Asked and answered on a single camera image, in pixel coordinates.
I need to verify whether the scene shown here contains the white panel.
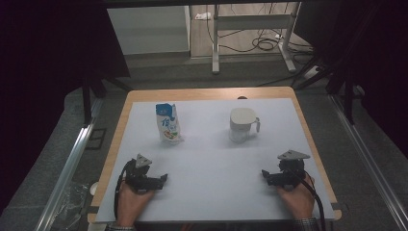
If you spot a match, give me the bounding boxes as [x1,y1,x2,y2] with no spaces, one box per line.
[106,5,191,56]

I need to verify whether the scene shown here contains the clear jug with white lid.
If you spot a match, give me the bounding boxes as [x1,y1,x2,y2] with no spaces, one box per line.
[228,107,261,143]

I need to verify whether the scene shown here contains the black square floor frame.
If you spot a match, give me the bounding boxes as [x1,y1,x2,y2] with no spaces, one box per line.
[86,128,107,150]

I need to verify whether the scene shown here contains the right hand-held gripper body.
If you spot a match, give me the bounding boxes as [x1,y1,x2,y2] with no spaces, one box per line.
[267,149,312,193]

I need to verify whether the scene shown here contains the dark curtain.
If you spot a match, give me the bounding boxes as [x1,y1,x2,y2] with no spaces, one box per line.
[294,0,408,158]
[0,0,131,213]

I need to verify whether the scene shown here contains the black metal stand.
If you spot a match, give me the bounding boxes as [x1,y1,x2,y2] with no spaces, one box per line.
[294,57,357,124]
[81,75,133,126]

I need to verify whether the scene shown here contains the white desk frame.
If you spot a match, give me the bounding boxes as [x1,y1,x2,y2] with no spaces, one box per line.
[211,1,297,75]

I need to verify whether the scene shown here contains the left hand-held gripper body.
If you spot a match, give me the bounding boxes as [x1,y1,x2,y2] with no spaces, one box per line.
[123,153,163,193]

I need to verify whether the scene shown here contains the person's right hand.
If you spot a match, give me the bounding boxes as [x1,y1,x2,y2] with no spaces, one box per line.
[277,174,316,220]

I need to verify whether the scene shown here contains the white table sheet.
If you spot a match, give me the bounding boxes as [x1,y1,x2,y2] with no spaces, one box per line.
[95,97,336,224]

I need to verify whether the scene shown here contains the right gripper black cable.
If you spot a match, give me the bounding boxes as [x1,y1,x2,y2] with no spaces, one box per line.
[288,167,326,231]

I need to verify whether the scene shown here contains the blue and white milk bag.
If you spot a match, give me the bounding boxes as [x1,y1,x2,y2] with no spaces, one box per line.
[155,102,185,146]

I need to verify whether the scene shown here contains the black floor cables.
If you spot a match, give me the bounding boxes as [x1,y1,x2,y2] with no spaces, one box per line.
[205,3,314,54]

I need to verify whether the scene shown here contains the aluminium rail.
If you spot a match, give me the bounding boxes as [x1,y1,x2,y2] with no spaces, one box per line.
[330,94,408,230]
[35,97,104,231]

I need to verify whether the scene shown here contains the white power strip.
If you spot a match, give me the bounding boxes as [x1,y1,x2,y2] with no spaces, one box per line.
[302,65,320,80]

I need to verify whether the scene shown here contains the person's left hand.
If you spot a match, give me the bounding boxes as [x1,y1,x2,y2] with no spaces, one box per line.
[115,183,155,227]

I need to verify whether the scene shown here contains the clear plastic bag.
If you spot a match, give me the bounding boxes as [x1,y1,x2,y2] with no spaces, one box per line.
[52,181,89,231]

